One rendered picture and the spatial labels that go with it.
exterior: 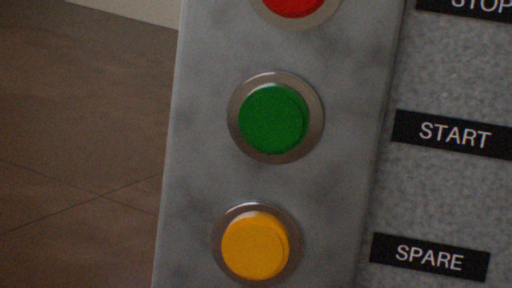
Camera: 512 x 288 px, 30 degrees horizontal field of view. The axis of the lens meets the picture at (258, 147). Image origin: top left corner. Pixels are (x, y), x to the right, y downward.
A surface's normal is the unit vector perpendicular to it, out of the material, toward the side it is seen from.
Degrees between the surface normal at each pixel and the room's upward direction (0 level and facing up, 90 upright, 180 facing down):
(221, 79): 90
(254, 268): 90
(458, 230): 90
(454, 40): 90
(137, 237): 0
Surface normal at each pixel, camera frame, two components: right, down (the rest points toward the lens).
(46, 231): 0.13, -0.94
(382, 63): -0.14, 0.29
